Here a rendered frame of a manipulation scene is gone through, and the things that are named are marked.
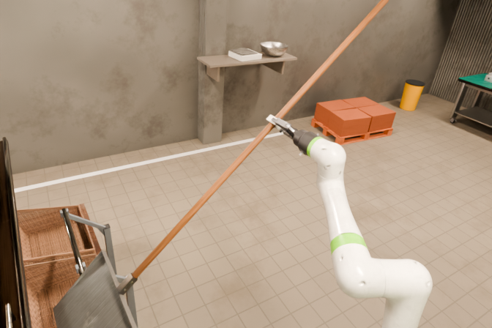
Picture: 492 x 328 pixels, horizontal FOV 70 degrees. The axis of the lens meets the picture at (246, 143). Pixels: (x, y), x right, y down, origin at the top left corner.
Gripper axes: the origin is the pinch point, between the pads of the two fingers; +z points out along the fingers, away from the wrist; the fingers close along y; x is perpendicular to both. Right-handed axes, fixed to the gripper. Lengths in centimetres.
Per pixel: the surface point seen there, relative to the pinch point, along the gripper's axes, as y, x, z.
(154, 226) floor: 146, -127, 171
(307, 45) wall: 256, 208, 312
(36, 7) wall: -37, -39, 337
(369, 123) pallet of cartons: 367, 178, 196
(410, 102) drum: 504, 317, 242
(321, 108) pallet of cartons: 335, 151, 266
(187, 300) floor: 140, -135, 73
